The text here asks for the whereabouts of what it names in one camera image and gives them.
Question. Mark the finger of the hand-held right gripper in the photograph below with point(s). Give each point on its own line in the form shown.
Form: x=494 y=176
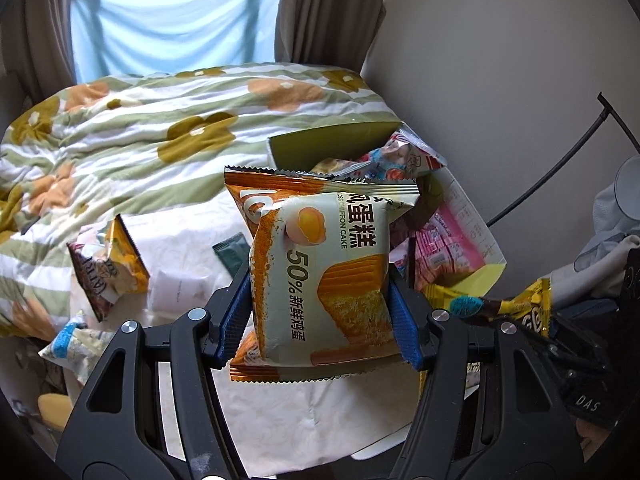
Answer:
x=585 y=357

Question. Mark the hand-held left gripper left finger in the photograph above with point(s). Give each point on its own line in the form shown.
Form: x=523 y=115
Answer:
x=234 y=312

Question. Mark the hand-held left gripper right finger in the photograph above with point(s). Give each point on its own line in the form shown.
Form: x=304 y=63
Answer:
x=407 y=320

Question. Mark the yellow black snack packet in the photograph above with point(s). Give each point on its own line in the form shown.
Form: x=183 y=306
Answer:
x=530 y=305

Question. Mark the orange cake packet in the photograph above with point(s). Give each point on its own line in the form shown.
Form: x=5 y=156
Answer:
x=320 y=270

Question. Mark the white floral tray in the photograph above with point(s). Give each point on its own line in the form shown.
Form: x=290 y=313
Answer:
x=310 y=410

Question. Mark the green cardboard box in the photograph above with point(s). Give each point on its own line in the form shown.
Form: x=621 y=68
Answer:
x=300 y=147

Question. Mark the dark green sachet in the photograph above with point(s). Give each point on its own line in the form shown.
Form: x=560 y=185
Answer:
x=232 y=255

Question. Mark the white square sachet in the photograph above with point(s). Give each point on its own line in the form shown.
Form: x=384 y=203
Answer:
x=176 y=289

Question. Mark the pink snack packet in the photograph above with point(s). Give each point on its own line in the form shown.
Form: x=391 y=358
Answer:
x=440 y=255

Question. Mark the grey white garment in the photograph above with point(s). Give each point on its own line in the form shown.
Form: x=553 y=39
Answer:
x=605 y=240

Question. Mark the gold chip bag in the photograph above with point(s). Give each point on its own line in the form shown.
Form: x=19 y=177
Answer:
x=107 y=270

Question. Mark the white red blue snack packet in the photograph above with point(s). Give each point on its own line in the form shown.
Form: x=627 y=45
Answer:
x=400 y=160

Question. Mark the thin black rod stand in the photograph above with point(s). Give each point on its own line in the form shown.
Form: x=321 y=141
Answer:
x=560 y=160

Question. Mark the yellow envelope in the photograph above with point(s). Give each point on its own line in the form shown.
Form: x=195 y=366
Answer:
x=52 y=408

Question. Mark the floral striped blanket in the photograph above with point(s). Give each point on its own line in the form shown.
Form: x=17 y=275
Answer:
x=150 y=125

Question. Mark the light blue cloth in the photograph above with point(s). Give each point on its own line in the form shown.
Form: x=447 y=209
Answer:
x=175 y=20

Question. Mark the brown curtain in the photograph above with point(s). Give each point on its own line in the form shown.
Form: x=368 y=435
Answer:
x=330 y=10
x=35 y=25

